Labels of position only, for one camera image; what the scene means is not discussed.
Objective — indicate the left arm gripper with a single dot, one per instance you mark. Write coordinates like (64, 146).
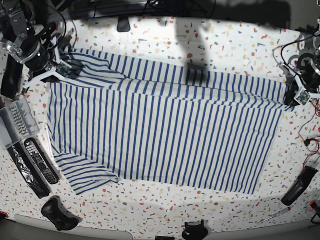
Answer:
(309, 82)

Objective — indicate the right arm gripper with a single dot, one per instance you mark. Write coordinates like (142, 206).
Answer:
(42, 65)

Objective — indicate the blue white striped t-shirt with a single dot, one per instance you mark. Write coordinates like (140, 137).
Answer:
(116, 117)

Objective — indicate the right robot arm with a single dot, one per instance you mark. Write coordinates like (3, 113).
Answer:
(17, 24)

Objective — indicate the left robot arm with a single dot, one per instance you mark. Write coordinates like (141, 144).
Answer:
(307, 62)

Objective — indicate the black curved tube left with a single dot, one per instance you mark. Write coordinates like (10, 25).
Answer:
(11, 78)

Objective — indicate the clear plastic screw bit box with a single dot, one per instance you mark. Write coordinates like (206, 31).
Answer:
(16, 123)

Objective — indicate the black clamp top edge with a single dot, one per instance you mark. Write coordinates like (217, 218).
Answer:
(123, 24)

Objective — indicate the black tv remote control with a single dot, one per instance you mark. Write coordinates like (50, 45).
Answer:
(41, 161)

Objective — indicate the small red black clip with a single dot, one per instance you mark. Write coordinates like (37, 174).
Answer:
(313, 204)

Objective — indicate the black foil wrapped bar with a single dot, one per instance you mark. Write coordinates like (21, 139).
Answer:
(27, 170)

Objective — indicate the black game controller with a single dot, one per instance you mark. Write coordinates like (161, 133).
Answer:
(52, 211)

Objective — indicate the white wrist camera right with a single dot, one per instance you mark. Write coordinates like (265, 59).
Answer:
(63, 68)

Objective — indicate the black curved handle right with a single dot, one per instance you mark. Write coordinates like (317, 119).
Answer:
(300, 185)

